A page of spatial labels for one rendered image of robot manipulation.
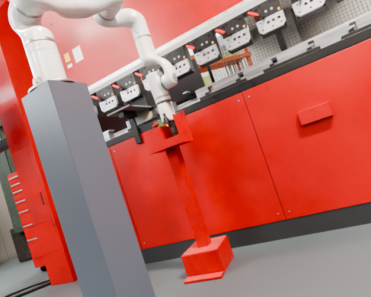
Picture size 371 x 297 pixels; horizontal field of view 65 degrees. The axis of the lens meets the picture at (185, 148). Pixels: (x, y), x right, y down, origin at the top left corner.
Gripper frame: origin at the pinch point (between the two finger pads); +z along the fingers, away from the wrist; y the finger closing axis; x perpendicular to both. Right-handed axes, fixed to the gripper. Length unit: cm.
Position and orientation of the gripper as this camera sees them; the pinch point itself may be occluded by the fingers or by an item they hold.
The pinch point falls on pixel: (174, 130)
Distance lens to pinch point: 153.2
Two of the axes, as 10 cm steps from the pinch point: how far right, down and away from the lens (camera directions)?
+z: 3.5, 9.4, 0.3
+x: 8.7, -3.1, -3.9
